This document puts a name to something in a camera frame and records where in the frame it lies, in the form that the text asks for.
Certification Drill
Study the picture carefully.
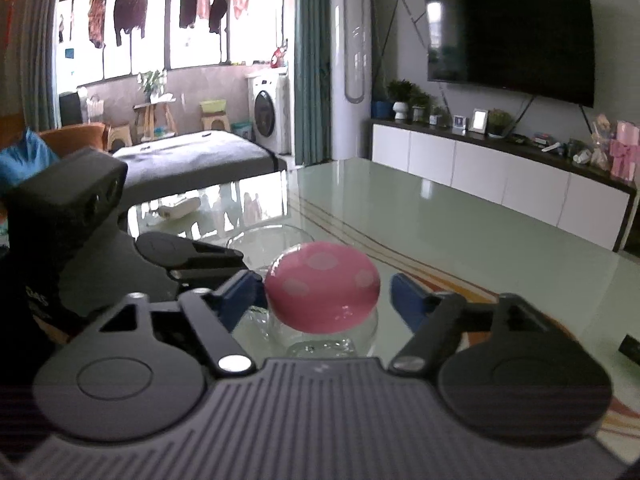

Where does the clear glass cup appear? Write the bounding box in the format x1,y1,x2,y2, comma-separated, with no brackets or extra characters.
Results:
226,223,314,276

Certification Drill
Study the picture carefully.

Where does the potted plant white pot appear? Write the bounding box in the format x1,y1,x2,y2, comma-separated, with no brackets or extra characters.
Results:
386,79,414,122

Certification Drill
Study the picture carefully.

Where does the green basin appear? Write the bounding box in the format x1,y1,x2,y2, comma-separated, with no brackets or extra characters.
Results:
200,100,227,115

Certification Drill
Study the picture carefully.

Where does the doll figure on cabinet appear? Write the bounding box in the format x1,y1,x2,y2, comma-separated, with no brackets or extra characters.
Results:
590,114,613,172

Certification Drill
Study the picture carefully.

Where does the white tower air conditioner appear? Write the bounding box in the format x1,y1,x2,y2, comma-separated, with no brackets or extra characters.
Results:
330,0,372,160

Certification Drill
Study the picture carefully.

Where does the white tv cabinet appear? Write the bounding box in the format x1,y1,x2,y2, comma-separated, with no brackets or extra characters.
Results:
371,119,637,252

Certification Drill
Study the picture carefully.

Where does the wooden stool with plant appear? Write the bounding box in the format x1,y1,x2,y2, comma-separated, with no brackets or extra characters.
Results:
134,70,178,143

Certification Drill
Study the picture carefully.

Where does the green curtain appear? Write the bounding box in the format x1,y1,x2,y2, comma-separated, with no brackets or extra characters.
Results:
294,0,331,166

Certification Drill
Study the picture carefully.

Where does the white washing machine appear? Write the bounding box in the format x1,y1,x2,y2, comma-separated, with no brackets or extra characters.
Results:
246,68,292,155

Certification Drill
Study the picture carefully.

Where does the black stick on table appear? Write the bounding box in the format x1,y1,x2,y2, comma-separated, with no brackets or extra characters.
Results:
618,335,640,365

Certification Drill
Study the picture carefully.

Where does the blue pot on cabinet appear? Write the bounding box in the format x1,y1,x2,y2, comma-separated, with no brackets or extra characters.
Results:
371,101,394,120

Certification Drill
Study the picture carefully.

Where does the clear glass jar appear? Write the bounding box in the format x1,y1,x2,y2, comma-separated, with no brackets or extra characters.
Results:
247,307,378,359

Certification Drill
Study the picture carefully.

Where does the white photo frame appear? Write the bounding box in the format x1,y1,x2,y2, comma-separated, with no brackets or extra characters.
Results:
469,108,489,134

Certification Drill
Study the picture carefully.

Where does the black wall television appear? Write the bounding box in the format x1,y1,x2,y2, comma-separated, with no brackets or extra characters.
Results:
425,0,596,107

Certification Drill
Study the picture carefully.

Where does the pink gift box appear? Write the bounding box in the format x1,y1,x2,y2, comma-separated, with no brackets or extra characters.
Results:
610,122,639,182

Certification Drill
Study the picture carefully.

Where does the small green plant dark pot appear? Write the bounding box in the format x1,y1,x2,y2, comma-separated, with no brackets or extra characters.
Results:
486,108,512,138

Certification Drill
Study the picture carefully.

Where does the pink polka-dot jar lid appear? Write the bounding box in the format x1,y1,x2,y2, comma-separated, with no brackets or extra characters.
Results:
264,242,381,334

